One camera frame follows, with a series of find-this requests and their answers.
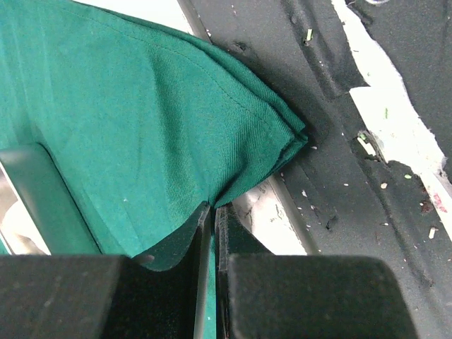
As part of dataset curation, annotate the stainless steel instrument tray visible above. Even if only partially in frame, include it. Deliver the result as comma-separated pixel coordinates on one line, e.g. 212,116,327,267
1,143,101,255

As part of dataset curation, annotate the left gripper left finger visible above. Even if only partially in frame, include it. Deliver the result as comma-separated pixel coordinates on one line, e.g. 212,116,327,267
1,203,210,338

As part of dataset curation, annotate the black mounting base rail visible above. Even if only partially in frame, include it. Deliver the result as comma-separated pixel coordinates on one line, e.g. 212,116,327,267
186,1,451,338

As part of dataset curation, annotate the green surgical drape cloth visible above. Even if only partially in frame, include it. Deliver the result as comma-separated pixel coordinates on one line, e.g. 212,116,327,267
0,0,307,339

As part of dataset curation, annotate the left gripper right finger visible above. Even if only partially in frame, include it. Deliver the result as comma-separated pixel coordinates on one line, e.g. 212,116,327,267
215,205,417,338

